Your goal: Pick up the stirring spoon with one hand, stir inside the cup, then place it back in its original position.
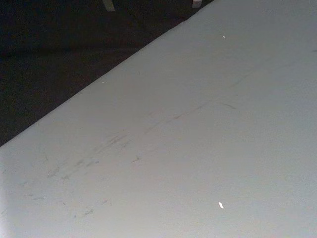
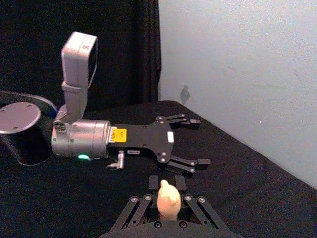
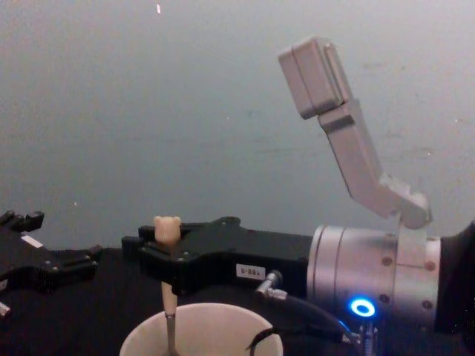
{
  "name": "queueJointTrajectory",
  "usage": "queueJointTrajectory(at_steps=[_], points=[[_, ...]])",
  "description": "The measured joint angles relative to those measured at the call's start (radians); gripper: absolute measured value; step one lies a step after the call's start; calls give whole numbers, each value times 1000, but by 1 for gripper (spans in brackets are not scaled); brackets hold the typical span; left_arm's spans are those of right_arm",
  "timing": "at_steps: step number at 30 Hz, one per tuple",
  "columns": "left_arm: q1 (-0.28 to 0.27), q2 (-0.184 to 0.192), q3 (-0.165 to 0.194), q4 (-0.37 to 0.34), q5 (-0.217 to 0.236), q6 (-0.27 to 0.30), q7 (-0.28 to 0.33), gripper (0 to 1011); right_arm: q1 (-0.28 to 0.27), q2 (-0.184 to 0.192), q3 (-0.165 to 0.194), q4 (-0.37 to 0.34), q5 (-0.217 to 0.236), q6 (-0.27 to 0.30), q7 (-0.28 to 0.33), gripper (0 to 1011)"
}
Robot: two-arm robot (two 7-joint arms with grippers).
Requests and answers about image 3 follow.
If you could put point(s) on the black table cloth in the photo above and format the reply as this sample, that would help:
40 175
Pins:
74 326

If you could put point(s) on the right robot arm with camera bracket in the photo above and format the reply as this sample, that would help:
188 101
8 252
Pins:
356 267

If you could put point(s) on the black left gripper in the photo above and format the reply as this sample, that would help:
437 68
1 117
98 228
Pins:
22 263

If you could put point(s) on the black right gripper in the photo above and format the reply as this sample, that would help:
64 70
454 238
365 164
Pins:
241 252

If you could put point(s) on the cream tooth-shaped piece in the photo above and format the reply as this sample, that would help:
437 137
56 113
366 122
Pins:
167 230

